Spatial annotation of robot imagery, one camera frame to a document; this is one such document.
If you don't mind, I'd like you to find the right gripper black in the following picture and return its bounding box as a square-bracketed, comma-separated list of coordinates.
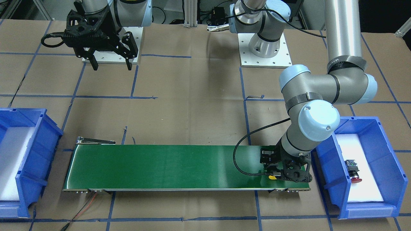
[62, 9, 139, 71]

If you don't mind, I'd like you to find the red mushroom push button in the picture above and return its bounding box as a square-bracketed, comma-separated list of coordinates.
[344, 159, 362, 184]

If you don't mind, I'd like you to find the aluminium frame post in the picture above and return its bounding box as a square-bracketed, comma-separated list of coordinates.
[183, 0, 199, 28]

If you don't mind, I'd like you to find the blue plastic bin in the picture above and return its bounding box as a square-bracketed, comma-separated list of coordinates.
[0, 108, 63, 218]
[316, 116, 408, 219]

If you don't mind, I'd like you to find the green conveyor belt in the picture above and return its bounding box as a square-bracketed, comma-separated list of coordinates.
[63, 143, 310, 192]

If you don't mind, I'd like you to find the white foam pad bin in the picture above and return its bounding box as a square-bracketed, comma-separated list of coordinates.
[335, 133, 383, 203]
[0, 127, 35, 201]

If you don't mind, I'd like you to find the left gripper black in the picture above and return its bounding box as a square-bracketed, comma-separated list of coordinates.
[260, 141, 312, 183]

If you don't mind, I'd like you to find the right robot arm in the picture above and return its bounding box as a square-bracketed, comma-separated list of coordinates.
[62, 0, 152, 70]

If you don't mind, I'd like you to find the red and black conveyor wire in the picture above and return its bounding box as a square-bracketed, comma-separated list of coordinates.
[60, 191, 99, 231]

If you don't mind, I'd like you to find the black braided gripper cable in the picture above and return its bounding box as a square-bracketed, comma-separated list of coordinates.
[233, 117, 292, 176]

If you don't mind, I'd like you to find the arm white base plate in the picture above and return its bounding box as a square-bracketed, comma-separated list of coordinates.
[82, 27, 143, 64]
[238, 33, 292, 68]

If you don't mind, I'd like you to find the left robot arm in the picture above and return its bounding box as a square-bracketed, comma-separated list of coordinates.
[228, 0, 377, 183]

